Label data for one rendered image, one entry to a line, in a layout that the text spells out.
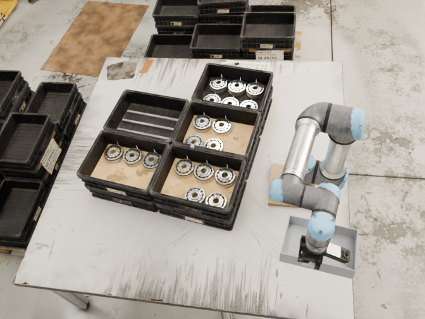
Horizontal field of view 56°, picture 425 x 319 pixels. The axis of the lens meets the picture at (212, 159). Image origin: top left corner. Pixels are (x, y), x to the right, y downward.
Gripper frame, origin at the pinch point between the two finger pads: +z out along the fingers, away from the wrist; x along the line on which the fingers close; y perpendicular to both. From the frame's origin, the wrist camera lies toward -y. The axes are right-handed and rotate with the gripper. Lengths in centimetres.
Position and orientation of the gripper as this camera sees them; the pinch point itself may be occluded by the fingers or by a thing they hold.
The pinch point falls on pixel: (316, 264)
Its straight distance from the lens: 155.5
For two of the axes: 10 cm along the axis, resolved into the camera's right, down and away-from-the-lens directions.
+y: -9.7, -1.4, 2.1
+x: -2.3, 8.2, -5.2
